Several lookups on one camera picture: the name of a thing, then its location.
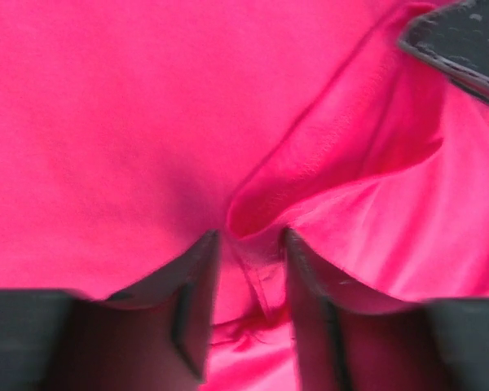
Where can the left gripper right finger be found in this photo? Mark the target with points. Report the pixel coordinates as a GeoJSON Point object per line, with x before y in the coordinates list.
{"type": "Point", "coordinates": [349, 336]}

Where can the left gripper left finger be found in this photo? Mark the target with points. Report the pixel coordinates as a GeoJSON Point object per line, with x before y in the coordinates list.
{"type": "Point", "coordinates": [151, 335]}

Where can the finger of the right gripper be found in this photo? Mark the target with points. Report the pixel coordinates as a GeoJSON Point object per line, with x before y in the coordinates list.
{"type": "Point", "coordinates": [455, 40]}

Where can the pink t shirt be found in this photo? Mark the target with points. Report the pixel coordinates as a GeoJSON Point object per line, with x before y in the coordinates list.
{"type": "Point", "coordinates": [129, 129]}

